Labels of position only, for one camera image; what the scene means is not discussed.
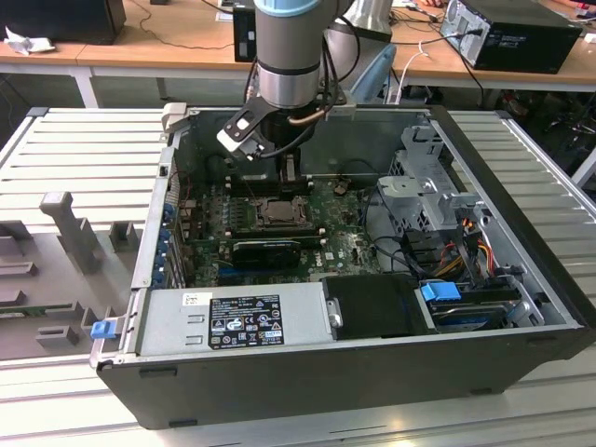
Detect copper coloured cable fitting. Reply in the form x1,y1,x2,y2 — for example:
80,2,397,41
287,109,327,128

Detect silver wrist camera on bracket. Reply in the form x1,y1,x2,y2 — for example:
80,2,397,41
216,105,277,162

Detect yellow orange power wires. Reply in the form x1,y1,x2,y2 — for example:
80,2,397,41
437,230,497,280

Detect green RAM stick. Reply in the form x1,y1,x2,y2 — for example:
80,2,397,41
0,305,75,320

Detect silver metal drive cage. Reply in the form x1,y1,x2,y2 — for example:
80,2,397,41
375,123,497,237

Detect hard disk in blue carrier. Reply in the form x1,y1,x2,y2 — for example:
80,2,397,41
417,278,518,335

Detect black and silver PC case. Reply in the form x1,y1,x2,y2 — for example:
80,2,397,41
88,102,596,432

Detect black desktop PC tower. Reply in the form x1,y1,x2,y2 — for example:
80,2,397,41
440,0,584,75

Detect black RAM slot white latches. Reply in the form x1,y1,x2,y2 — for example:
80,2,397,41
230,183,314,192
226,227,326,237
230,174,314,183

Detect large black monitor box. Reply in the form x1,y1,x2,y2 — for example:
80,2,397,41
0,0,128,47

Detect green motherboard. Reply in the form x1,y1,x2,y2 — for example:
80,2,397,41
179,179,411,289

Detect blue case latch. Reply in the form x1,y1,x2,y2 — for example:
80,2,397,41
91,319,117,341

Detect grey parts rack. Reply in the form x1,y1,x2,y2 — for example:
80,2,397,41
0,190,146,363

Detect grey case handle latch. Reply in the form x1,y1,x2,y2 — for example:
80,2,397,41
160,102,190,137

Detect black graphics card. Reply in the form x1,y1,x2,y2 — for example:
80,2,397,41
230,237,304,272

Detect silver power supply unit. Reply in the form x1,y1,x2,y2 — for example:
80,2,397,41
136,281,337,359

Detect crumpled white paper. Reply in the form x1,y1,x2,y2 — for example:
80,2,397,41
3,25,57,56

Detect CPU socket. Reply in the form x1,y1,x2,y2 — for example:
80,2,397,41
251,195,314,230

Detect black plastic shroud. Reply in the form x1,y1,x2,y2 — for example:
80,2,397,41
319,273,441,342

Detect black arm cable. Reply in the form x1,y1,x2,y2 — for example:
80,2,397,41
319,27,341,115

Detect wooden desk white frame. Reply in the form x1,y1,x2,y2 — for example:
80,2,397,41
0,0,262,109
390,0,596,111

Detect silver socket cover frame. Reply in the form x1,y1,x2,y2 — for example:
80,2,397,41
254,197,310,227

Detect pale blue teach pendant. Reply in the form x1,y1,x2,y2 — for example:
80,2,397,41
349,44,398,104

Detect small black box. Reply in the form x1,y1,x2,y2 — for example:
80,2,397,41
232,7,258,64

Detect green CPU with silver lid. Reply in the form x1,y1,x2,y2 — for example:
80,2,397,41
264,202,300,223

